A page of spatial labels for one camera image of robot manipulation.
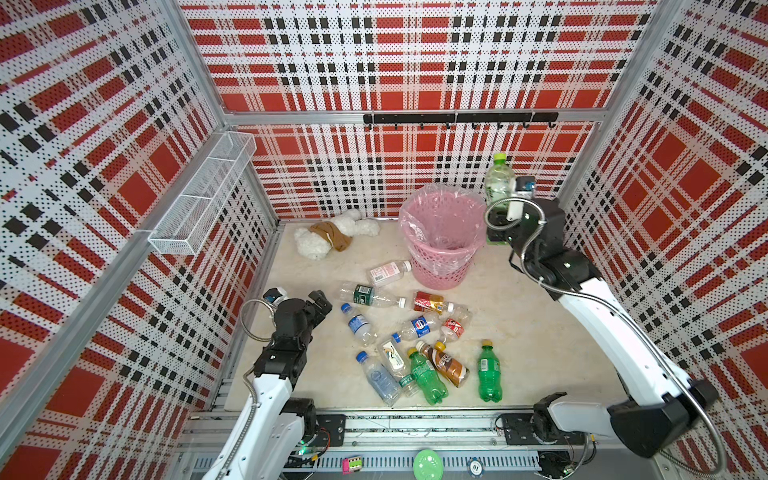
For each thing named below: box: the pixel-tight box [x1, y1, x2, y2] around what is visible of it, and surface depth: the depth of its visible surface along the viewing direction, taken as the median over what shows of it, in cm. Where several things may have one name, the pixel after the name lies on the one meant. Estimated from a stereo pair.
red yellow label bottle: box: [413, 291, 455, 315], surface depth 94 cm
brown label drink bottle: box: [415, 340, 470, 387], surface depth 81 cm
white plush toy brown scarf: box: [294, 208, 381, 261], surface depth 109 cm
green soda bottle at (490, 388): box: [478, 339, 503, 403], surface depth 81 cm
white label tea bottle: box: [377, 332, 417, 380], surface depth 82 cm
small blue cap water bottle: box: [340, 303, 377, 346], surface depth 89 cm
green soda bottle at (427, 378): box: [408, 347, 449, 405], surface depth 80 cm
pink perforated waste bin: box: [398, 184, 487, 290], surface depth 93 cm
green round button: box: [413, 449, 444, 480], surface depth 67 cm
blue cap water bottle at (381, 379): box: [356, 351, 402, 407], surface depth 80 cm
